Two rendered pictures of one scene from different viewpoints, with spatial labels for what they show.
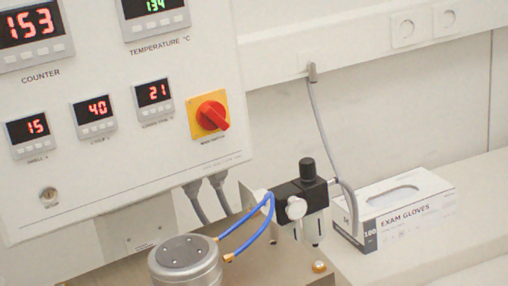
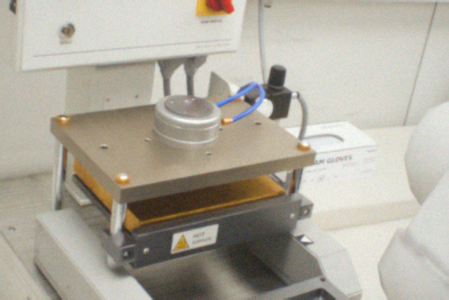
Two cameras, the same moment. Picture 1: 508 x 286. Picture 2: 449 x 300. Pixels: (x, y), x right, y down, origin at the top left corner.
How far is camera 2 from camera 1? 0.40 m
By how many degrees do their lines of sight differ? 12
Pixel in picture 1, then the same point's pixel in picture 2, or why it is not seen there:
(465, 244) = (378, 199)
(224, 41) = not seen: outside the picture
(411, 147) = (336, 103)
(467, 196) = (383, 160)
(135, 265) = (130, 115)
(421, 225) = (340, 176)
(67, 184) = (84, 26)
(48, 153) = not seen: outside the picture
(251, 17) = not seen: outside the picture
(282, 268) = (270, 141)
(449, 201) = (370, 157)
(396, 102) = (333, 51)
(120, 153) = (135, 10)
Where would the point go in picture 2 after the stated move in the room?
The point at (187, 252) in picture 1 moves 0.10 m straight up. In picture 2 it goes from (194, 107) to (206, 26)
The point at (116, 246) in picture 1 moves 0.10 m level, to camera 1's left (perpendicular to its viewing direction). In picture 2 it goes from (95, 103) to (18, 97)
